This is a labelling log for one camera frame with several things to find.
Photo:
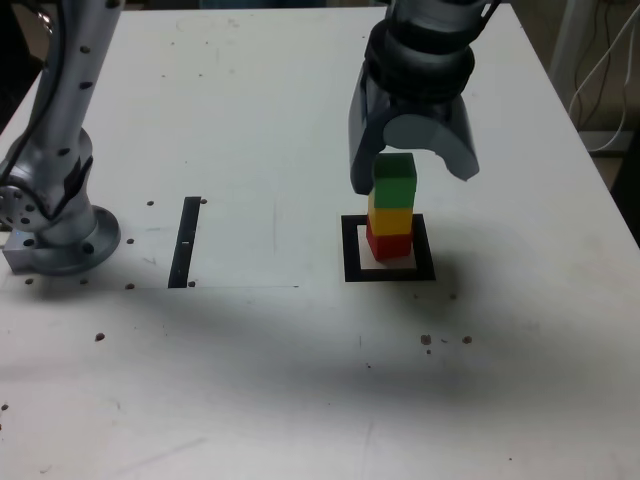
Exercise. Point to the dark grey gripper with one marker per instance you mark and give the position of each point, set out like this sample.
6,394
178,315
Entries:
420,107

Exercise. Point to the green cube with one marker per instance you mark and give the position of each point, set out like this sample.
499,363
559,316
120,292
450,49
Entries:
395,187

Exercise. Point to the yellow cube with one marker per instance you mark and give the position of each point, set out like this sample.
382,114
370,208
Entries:
392,222

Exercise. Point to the red cube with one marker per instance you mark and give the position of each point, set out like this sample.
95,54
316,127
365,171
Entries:
390,247

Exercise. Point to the black tape square outline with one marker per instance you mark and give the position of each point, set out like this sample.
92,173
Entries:
350,250

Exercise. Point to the black tape strip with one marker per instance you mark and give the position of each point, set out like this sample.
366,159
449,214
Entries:
184,240

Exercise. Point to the white frame post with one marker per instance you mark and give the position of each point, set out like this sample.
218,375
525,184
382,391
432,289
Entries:
567,40

